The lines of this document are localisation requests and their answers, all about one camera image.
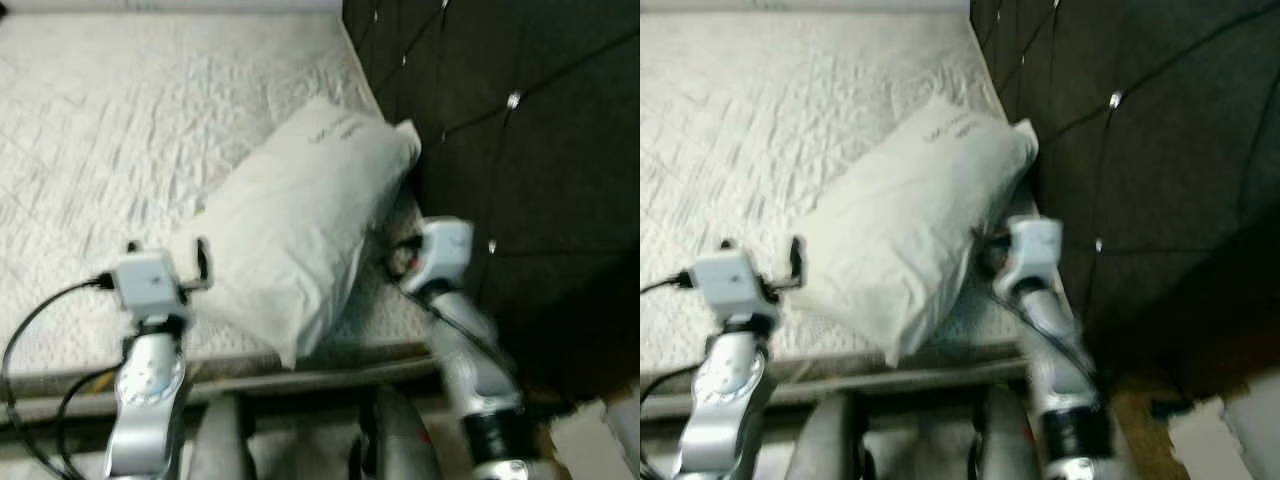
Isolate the black left wrist camera cable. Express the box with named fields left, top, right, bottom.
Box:
left=640, top=270, right=699, bottom=296
left=0, top=272, right=119, bottom=480

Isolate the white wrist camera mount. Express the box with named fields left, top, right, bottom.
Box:
left=1005, top=217, right=1063, bottom=291
left=112, top=250, right=193, bottom=311
left=413, top=217, right=474, bottom=293
left=692, top=250, right=771, bottom=311

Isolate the white torn paper sheet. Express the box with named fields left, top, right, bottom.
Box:
left=1165, top=395, right=1280, bottom=480
left=548, top=398, right=641, bottom=480

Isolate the grey robot right leg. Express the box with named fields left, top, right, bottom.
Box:
left=350, top=385, right=446, bottom=480
left=970, top=385, right=1046, bottom=480

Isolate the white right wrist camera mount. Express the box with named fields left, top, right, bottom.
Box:
left=413, top=217, right=474, bottom=293
left=1005, top=217, right=1063, bottom=291

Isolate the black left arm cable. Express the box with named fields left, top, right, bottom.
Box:
left=640, top=365, right=701, bottom=401
left=55, top=365, right=126, bottom=471

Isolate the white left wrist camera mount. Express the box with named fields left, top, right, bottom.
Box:
left=112, top=250, right=193, bottom=311
left=692, top=250, right=771, bottom=311

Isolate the white pillow with writing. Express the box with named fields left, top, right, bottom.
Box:
left=165, top=95, right=423, bottom=369
left=790, top=95, right=1039, bottom=366

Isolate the grey robot left leg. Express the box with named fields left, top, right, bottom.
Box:
left=185, top=393, right=253, bottom=480
left=785, top=393, right=866, bottom=480

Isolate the white quilted mattress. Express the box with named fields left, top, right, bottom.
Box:
left=0, top=10, right=446, bottom=401
left=640, top=10, right=1041, bottom=396

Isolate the grey robot leg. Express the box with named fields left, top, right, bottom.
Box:
left=970, top=385, right=1046, bottom=480
left=785, top=393, right=866, bottom=480
left=350, top=385, right=446, bottom=480
left=185, top=393, right=253, bottom=480

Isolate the dark tufted bed headboard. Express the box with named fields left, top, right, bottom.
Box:
left=342, top=0, right=641, bottom=401
left=970, top=0, right=1280, bottom=401

